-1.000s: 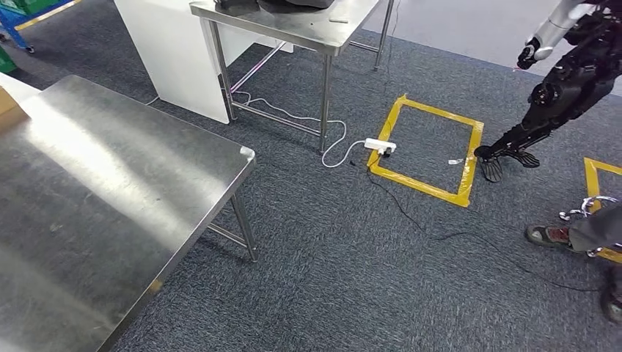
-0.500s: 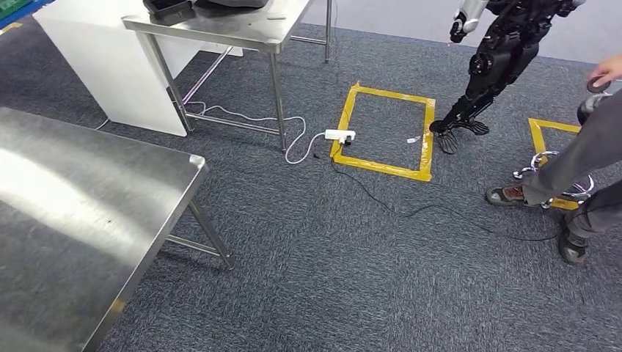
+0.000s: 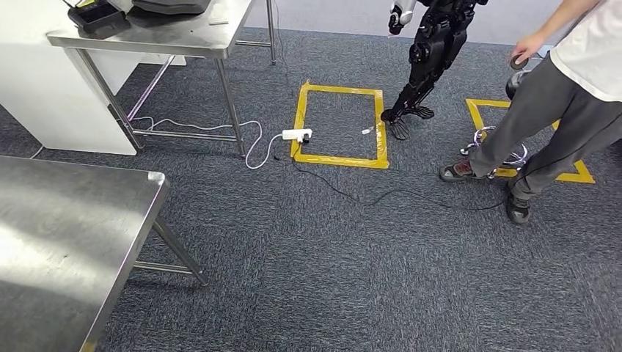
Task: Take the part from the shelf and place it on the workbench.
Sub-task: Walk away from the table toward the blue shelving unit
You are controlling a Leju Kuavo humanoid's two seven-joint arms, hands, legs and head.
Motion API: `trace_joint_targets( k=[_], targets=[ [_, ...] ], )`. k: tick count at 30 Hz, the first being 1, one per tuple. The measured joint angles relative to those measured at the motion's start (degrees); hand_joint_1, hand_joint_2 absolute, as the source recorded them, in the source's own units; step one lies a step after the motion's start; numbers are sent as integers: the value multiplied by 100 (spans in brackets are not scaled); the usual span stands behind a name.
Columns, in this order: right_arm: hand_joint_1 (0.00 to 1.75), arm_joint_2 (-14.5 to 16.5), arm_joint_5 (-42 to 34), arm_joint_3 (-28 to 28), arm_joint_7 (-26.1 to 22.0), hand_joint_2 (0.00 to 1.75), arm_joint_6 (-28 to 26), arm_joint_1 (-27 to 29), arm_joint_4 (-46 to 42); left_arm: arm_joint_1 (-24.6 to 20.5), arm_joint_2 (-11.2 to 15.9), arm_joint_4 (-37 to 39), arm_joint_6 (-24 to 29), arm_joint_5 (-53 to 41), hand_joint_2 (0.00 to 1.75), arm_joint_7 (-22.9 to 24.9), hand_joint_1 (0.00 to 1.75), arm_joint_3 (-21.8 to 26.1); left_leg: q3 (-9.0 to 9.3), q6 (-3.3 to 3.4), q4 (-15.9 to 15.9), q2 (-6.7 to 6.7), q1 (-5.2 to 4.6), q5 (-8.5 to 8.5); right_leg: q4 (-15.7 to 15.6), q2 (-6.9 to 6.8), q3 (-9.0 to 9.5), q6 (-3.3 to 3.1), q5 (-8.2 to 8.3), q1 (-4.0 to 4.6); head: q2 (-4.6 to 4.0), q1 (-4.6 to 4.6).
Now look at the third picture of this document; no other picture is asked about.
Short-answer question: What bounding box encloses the person's hand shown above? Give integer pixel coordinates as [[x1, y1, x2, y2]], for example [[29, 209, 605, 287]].
[[510, 31, 546, 65]]

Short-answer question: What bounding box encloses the large steel workbench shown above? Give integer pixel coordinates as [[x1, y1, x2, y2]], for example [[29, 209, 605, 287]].
[[0, 155, 211, 352]]

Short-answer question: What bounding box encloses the chrome base stool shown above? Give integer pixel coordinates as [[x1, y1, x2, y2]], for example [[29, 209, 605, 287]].
[[458, 69, 532, 180]]

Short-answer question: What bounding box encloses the person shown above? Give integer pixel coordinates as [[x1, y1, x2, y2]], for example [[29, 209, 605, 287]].
[[439, 0, 622, 226]]

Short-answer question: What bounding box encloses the black humanoid robot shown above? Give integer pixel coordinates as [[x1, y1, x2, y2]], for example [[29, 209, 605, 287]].
[[379, 0, 490, 142]]

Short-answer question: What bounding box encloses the yellow floor tape square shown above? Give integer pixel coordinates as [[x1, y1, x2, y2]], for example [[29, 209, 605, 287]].
[[290, 81, 390, 170], [464, 98, 597, 185]]

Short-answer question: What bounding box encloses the white power strip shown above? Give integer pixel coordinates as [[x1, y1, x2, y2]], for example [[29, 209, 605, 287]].
[[281, 128, 314, 143]]

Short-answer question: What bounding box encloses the steel table with crossbars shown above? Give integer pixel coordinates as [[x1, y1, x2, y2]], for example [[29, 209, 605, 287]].
[[45, 0, 279, 159]]

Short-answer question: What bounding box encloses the small black device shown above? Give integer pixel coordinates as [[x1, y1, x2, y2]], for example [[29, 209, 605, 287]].
[[67, 0, 128, 35]]

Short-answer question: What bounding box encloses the white cabinet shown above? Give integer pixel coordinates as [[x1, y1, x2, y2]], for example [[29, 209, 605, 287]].
[[0, 0, 188, 157]]

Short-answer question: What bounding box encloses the black floor cable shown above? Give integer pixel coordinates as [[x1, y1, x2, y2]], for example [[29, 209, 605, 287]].
[[271, 153, 516, 213]]

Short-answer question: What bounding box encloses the white floor cable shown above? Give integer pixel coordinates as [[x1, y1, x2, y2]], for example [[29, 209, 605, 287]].
[[130, 116, 285, 170]]

